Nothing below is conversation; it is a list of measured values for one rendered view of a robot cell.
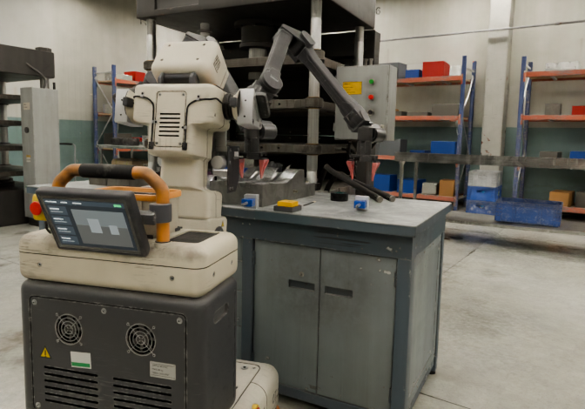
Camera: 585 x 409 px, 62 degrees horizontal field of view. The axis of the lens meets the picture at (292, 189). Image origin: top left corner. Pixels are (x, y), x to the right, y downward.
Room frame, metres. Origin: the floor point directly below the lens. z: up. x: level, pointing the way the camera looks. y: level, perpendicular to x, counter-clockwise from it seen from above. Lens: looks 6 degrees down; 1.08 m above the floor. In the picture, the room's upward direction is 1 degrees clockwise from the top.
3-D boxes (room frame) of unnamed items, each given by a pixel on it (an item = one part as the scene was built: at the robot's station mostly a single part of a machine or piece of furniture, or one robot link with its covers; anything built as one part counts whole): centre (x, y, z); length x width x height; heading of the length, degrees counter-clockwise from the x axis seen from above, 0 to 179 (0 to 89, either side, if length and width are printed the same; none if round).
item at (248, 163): (3.14, 0.24, 0.87); 0.50 x 0.27 x 0.17; 153
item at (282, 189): (2.18, 0.12, 0.87); 0.50 x 0.26 x 0.14; 153
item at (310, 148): (3.23, 0.23, 0.96); 1.29 x 0.83 x 0.18; 63
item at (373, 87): (2.71, -0.39, 0.74); 0.31 x 0.22 x 1.47; 63
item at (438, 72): (8.19, -1.87, 1.17); 2.06 x 0.65 x 2.34; 56
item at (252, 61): (3.23, 0.23, 1.45); 1.29 x 0.82 x 0.19; 63
